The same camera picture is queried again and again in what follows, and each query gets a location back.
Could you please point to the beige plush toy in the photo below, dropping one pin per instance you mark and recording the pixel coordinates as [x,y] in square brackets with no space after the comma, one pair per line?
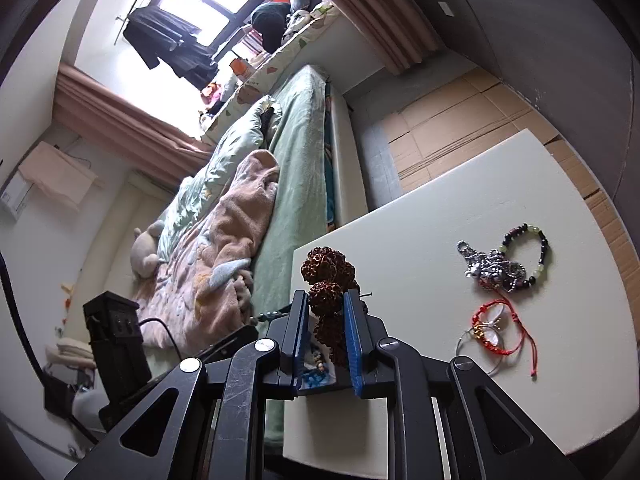
[145,255]

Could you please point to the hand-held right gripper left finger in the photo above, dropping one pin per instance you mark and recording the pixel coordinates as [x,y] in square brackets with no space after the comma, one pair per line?
[301,332]

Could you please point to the black bag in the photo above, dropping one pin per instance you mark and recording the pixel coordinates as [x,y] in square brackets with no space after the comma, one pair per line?
[270,22]

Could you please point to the thin silver bangle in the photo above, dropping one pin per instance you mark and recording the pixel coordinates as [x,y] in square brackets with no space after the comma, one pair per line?
[462,344]

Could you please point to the hanging black clothes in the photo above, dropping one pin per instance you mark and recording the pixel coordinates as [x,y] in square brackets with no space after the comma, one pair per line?
[165,42]

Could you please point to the white bed frame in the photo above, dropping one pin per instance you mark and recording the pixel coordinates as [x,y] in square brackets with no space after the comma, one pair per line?
[347,160]

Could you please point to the pink plush blanket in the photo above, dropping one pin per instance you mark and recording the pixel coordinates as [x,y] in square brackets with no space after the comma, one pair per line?
[220,260]

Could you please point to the printed windowsill cushion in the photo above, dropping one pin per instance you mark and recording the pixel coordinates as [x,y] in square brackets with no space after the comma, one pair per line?
[270,67]

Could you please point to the pink cloth cover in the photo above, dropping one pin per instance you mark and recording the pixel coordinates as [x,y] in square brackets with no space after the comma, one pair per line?
[57,172]

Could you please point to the pink curtain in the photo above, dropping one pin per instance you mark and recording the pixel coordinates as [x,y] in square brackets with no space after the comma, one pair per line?
[370,10]
[125,117]

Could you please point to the dark bead strand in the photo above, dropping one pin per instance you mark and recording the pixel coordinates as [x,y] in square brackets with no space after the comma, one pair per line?
[272,315]

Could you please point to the green printed quilt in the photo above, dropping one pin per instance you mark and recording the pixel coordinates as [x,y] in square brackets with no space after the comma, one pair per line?
[235,145]

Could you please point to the folded white towels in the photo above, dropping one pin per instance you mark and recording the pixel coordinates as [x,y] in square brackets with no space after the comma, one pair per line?
[70,352]

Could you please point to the green bed mattress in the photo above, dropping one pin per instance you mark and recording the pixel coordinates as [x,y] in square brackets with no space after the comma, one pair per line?
[295,170]

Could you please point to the flattened cardboard sheets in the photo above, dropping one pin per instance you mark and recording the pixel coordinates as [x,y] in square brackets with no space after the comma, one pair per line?
[480,115]

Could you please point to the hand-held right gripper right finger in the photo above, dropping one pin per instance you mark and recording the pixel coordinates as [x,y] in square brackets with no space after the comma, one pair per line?
[354,342]

